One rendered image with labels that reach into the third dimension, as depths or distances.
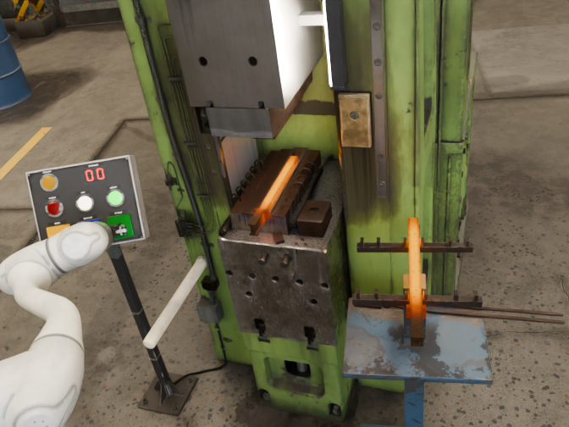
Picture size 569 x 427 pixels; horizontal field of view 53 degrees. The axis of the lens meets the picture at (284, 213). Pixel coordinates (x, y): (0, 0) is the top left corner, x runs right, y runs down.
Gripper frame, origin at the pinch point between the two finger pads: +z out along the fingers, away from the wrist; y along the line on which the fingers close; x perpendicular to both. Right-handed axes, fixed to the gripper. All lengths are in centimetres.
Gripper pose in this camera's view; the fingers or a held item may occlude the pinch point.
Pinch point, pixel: (116, 229)
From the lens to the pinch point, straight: 189.4
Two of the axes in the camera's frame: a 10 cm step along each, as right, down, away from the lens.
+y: 9.9, -1.7, 0.2
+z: -0.4, -0.8, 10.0
